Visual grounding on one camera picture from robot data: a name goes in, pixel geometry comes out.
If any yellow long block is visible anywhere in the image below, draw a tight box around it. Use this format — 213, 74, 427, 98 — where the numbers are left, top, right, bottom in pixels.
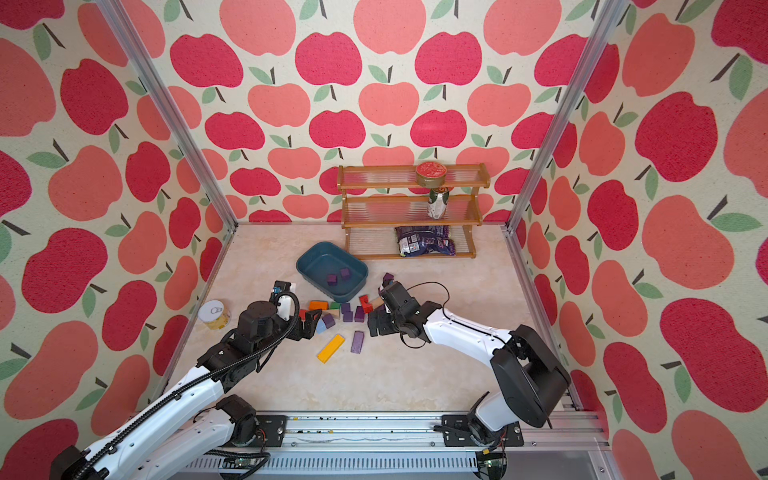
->
317, 335, 346, 364

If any right aluminium frame post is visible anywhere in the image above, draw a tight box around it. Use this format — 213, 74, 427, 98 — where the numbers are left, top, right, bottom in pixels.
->
504, 0, 630, 238

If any red round tin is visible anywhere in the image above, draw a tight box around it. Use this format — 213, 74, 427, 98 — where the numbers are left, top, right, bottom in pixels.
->
415, 161, 448, 189

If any orange block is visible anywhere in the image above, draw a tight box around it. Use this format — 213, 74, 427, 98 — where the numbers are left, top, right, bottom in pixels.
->
309, 300, 329, 310

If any left aluminium frame post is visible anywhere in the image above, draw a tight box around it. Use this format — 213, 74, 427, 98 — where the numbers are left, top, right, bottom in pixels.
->
96, 1, 238, 234

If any yellow tin can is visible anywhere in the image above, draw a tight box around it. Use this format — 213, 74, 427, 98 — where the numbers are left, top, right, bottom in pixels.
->
197, 300, 230, 330

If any wooden three-tier shelf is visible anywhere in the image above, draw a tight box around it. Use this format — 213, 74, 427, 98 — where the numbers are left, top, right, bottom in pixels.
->
337, 164, 490, 260

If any teal plastic storage bin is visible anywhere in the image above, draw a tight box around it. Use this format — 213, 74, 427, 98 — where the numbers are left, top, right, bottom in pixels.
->
296, 241, 369, 303

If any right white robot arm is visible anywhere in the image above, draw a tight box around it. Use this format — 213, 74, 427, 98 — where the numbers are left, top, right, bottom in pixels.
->
375, 281, 572, 448

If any purple snack bag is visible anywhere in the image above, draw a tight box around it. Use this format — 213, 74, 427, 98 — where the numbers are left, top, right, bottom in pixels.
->
395, 225, 456, 258

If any purple prism block left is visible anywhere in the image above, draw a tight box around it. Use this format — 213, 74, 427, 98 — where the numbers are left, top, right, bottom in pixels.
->
354, 306, 366, 323

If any aluminium frame post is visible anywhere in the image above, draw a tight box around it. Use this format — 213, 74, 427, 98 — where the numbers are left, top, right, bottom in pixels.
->
96, 1, 238, 234
504, 0, 630, 238

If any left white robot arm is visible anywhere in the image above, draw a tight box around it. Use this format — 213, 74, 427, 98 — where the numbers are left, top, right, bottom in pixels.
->
50, 293, 322, 479

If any red arch block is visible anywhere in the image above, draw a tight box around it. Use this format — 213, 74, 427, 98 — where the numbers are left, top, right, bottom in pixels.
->
359, 295, 374, 314

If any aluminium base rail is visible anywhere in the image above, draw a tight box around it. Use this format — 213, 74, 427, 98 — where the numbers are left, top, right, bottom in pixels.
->
101, 410, 619, 480

